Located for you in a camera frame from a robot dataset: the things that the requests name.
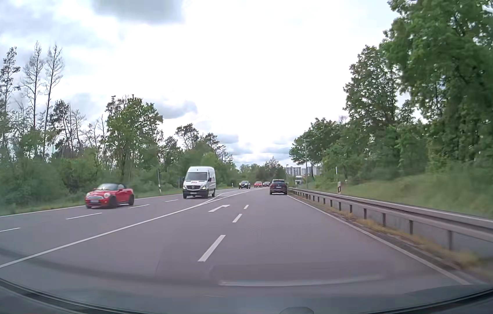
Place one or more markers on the grey metal guard rail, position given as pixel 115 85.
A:
pixel 407 213

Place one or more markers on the white lorry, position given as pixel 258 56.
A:
pixel 298 179

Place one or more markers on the dark car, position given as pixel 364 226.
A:
pixel 278 186

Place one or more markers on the red convertible car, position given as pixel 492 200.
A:
pixel 109 196

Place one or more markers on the grey asphalt road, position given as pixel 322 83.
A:
pixel 298 235

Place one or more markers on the lamp post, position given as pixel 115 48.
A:
pixel 305 163

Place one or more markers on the black car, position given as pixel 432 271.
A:
pixel 244 184

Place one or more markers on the road markings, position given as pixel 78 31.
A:
pixel 211 248

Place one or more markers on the row of tall green trees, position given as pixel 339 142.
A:
pixel 425 96

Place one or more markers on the leaning marker post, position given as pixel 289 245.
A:
pixel 158 180

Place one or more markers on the grass verge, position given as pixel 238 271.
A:
pixel 63 203

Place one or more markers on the pale building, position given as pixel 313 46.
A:
pixel 303 171

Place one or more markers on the grassy bank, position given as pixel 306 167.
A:
pixel 438 194

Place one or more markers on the white van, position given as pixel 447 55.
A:
pixel 199 182

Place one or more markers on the car's own bonnet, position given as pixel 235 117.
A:
pixel 246 305

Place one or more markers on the wood of green trees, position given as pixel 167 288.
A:
pixel 76 152

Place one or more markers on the weedy gravel strip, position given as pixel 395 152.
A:
pixel 403 235

